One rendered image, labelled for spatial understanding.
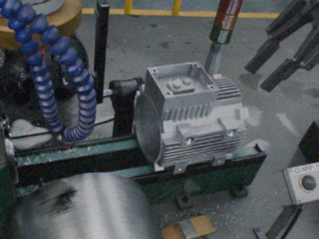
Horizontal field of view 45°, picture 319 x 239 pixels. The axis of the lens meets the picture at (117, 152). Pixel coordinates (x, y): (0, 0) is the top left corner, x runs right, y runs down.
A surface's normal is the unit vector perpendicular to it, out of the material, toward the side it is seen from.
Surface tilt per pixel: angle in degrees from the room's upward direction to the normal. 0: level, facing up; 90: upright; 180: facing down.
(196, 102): 90
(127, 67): 0
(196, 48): 0
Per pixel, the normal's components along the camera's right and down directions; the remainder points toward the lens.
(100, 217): 0.18, -0.68
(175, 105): 0.30, 0.72
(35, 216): -0.49, -0.45
